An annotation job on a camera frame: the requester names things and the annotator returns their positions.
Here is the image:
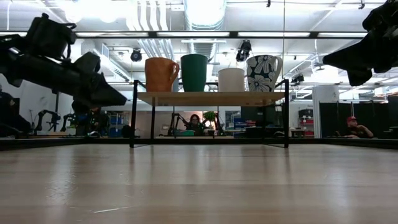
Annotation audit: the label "orange mug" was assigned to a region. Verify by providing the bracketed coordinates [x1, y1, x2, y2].
[144, 57, 180, 93]

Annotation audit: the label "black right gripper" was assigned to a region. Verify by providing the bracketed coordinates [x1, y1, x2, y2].
[322, 0, 398, 87]

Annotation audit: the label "black room divider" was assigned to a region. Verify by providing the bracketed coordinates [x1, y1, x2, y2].
[318, 101, 398, 139]

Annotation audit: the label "rack with red bins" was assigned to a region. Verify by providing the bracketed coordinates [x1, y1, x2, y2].
[298, 108, 315, 138]

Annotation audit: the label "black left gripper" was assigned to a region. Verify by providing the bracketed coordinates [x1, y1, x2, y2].
[0, 34, 128, 113]

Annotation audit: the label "wooden shelf with black legs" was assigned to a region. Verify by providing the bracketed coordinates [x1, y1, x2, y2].
[129, 79, 290, 149]

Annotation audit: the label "black overhead crossbar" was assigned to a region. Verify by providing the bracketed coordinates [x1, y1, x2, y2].
[0, 30, 369, 40]

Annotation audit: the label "white ribbed mug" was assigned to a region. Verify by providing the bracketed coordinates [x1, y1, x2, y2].
[217, 67, 246, 93]

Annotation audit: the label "blue storage bins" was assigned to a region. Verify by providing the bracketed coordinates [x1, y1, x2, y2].
[107, 113, 131, 138]

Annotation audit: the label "navy white floral mug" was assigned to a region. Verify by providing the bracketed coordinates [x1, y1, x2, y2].
[246, 54, 284, 93]

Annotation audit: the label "person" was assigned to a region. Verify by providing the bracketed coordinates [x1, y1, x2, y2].
[341, 116, 374, 139]
[185, 113, 206, 136]
[73, 104, 110, 136]

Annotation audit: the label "green plastic cup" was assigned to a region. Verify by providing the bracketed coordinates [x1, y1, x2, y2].
[180, 54, 208, 93]

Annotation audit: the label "green potted plant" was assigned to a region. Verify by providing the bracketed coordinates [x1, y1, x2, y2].
[202, 110, 218, 136]

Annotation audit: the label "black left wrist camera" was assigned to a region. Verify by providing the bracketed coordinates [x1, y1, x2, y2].
[25, 12, 78, 60]

